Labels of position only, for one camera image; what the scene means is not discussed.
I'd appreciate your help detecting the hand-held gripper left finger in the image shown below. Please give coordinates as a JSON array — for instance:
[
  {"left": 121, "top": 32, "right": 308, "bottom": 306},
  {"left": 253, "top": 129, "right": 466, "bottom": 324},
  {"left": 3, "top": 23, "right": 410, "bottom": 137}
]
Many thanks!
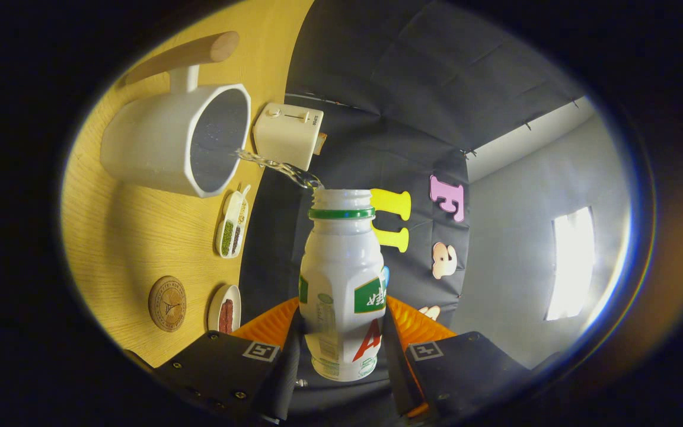
[{"left": 125, "top": 297, "right": 304, "bottom": 425}]

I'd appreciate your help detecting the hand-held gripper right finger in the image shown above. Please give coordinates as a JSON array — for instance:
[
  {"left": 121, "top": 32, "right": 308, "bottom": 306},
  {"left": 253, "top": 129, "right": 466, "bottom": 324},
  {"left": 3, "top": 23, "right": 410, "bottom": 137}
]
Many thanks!
[{"left": 382, "top": 295, "right": 561, "bottom": 425}]

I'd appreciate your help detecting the white juice bottle green label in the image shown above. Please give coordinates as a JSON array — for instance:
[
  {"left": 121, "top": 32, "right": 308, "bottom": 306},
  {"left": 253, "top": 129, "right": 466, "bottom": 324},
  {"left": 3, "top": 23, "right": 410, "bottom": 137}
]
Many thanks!
[{"left": 298, "top": 189, "right": 387, "bottom": 382}]

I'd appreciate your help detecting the round brown coaster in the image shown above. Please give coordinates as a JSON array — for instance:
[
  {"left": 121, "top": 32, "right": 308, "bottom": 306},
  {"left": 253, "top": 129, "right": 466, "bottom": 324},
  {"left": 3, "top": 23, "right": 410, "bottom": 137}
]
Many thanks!
[{"left": 148, "top": 276, "right": 187, "bottom": 333}]

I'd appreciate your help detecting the clear juice stream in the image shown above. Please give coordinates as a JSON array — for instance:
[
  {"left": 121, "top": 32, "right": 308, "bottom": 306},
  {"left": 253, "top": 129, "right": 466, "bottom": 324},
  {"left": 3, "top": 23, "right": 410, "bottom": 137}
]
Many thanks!
[{"left": 235, "top": 148, "right": 324, "bottom": 190}]

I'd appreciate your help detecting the white cup with wooden handle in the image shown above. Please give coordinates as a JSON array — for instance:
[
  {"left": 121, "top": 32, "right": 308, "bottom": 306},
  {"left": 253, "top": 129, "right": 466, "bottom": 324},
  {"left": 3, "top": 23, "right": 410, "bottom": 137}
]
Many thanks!
[{"left": 100, "top": 31, "right": 252, "bottom": 199}]

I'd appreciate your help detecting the round white plate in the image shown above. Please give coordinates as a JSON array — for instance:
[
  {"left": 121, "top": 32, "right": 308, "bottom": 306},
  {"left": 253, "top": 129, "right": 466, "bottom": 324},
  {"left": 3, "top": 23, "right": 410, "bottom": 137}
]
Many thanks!
[{"left": 208, "top": 284, "right": 242, "bottom": 334}]

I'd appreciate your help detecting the small white divided bean dish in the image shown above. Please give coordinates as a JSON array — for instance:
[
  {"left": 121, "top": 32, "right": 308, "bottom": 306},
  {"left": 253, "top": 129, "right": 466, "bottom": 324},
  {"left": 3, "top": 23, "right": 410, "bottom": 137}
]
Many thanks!
[{"left": 215, "top": 184, "right": 251, "bottom": 259}]

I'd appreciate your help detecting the ceiling light panel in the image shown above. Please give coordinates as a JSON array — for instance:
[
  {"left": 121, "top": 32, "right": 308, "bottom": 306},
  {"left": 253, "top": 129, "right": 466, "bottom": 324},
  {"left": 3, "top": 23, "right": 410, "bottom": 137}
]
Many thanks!
[{"left": 546, "top": 206, "right": 596, "bottom": 321}]

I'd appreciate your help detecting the wooden table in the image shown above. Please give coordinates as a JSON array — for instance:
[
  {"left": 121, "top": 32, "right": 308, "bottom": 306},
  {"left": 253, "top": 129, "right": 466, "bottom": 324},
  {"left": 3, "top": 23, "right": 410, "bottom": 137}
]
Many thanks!
[{"left": 60, "top": 0, "right": 315, "bottom": 368}]

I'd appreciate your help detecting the white toaster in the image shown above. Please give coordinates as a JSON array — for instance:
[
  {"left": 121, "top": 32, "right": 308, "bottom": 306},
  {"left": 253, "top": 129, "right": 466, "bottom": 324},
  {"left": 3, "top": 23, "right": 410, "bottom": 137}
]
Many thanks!
[{"left": 253, "top": 102, "right": 325, "bottom": 173}]

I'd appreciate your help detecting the black backdrop cloth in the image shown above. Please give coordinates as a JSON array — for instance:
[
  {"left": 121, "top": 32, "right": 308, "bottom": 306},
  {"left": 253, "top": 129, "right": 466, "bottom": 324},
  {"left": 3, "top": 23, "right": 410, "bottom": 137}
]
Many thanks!
[{"left": 240, "top": 0, "right": 591, "bottom": 427}]

